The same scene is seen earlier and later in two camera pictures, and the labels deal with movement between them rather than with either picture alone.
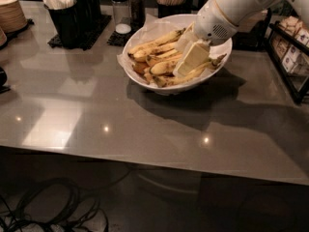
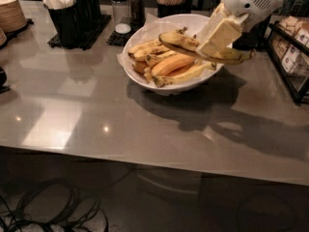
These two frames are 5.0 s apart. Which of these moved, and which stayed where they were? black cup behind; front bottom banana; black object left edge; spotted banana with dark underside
Moved: spotted banana with dark underside
Stayed: front bottom banana; black object left edge; black cup behind
